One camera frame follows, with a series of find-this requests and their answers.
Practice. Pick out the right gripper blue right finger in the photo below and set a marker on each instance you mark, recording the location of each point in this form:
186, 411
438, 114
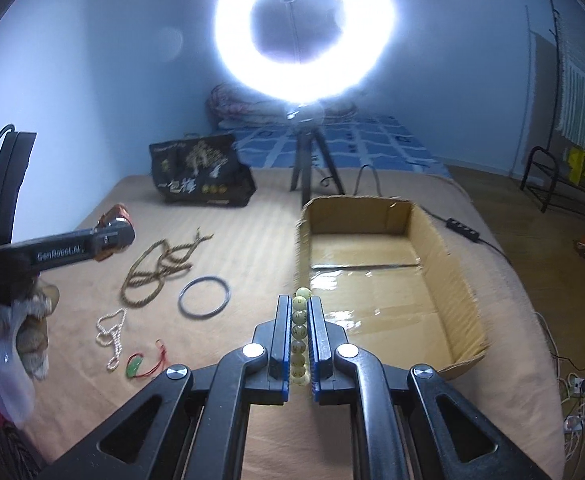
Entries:
320, 352

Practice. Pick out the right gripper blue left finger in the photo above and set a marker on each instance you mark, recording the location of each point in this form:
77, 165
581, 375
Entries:
279, 358

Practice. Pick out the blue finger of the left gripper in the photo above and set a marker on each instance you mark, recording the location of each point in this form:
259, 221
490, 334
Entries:
113, 237

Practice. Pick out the dark blue bangle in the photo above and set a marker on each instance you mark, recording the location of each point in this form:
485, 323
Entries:
204, 297

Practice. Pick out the gloved left hand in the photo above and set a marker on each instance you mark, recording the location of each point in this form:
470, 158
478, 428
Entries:
23, 350

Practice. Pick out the open cardboard box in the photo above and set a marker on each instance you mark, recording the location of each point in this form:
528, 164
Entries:
385, 275

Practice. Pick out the black printed snack bag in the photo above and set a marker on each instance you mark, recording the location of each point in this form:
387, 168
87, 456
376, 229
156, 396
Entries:
205, 170

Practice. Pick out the folded floral quilt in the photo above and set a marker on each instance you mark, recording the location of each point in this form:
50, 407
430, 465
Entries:
235, 105

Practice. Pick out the black tripod stand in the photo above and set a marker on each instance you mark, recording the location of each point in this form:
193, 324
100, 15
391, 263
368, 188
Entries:
305, 122

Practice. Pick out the black clothes rack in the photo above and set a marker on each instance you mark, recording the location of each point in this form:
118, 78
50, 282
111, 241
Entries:
555, 168

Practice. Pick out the striped hanging towel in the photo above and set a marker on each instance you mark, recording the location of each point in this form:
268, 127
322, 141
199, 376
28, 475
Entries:
570, 121

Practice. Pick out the power strip with white cables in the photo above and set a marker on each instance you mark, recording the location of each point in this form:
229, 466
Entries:
571, 383

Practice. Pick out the white ring light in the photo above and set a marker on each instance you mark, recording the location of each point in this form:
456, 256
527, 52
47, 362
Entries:
301, 51

